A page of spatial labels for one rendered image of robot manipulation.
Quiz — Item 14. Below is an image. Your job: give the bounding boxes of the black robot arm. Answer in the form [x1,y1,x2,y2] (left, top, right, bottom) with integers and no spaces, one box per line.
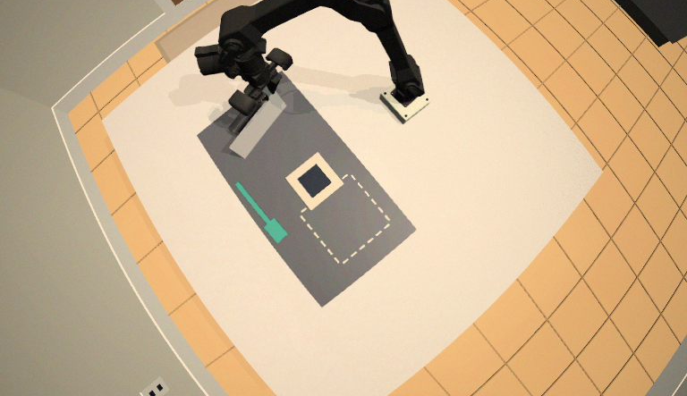
[194,0,426,107]

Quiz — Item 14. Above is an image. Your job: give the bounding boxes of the beige square tile with dark centre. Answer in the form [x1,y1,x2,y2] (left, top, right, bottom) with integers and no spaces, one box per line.
[285,152,344,211]

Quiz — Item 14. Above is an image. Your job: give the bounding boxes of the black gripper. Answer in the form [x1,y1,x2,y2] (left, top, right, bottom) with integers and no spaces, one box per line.
[228,48,293,116]

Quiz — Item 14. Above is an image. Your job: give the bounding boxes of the green flat paddle shape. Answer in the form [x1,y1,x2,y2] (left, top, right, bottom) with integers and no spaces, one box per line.
[235,181,288,243]

